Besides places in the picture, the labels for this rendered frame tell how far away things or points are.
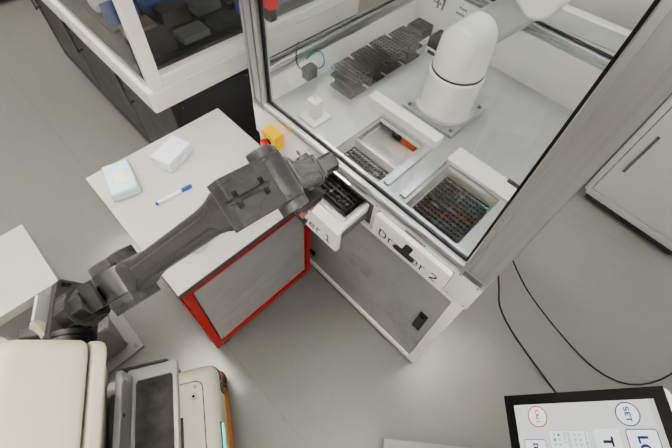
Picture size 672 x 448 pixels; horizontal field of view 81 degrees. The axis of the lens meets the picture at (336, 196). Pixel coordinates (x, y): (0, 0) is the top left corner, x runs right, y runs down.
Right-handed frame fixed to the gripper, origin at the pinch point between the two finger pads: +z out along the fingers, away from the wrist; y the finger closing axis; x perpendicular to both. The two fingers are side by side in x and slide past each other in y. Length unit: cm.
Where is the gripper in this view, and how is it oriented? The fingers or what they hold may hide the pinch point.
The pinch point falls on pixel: (305, 211)
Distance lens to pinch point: 119.8
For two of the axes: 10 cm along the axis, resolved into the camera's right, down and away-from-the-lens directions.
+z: -0.4, 5.6, 8.3
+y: 7.1, -5.7, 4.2
